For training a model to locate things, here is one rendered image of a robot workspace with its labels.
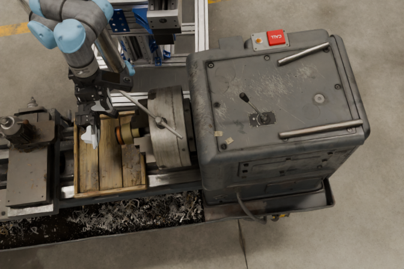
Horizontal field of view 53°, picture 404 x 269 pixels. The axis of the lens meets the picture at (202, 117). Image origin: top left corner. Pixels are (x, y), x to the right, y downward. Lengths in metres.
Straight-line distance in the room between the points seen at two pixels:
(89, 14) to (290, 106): 0.72
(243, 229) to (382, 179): 0.93
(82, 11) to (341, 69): 0.90
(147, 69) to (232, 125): 1.44
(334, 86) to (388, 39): 1.81
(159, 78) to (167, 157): 1.27
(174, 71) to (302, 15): 1.12
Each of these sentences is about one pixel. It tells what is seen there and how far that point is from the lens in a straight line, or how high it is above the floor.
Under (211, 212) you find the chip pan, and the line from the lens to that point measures 2.01.
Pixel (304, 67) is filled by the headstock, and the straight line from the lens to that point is 1.50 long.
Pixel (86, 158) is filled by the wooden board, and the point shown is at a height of 0.89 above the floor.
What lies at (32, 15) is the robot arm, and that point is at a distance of 1.56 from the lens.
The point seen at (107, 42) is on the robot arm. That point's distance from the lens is 1.64.
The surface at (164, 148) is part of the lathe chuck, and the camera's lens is 1.43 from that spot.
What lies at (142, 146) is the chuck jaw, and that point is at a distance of 1.54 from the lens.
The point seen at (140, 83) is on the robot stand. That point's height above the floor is 0.21.
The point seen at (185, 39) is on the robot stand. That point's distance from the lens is 2.81.
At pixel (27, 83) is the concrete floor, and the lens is 3.20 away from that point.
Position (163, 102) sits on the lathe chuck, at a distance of 1.44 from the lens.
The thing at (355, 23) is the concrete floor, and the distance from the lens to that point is 3.27.
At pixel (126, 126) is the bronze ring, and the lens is 1.56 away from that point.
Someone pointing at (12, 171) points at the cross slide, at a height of 0.97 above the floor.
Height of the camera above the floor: 2.53
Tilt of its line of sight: 67 degrees down
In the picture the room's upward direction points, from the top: 7 degrees counter-clockwise
